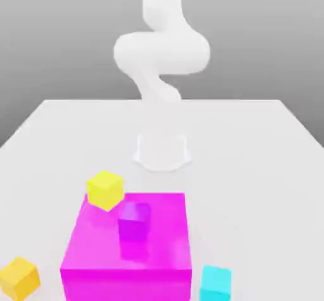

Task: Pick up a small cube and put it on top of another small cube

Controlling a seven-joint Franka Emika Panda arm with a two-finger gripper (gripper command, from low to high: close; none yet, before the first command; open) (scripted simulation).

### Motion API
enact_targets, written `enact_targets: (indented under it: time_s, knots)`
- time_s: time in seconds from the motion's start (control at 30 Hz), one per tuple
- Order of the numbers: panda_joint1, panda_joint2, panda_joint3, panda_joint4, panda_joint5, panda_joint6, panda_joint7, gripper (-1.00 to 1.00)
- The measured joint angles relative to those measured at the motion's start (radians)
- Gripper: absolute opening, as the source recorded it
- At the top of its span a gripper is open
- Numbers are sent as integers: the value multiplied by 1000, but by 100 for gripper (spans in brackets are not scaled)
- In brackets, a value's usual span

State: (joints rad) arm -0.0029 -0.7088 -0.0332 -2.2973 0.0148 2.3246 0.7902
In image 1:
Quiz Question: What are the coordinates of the small orange cube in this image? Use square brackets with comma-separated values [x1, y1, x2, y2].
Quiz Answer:
[0, 255, 41, 301]

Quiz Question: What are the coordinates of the small purple cube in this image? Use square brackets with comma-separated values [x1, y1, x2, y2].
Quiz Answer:
[118, 202, 151, 243]

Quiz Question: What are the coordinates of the small yellow cube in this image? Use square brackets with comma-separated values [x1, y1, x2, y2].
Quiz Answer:
[86, 170, 125, 212]

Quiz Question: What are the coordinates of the small cyan cube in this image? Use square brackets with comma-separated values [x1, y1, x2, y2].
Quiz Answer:
[199, 265, 232, 301]

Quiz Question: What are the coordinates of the large magenta box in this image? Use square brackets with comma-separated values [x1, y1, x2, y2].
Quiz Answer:
[59, 192, 193, 301]

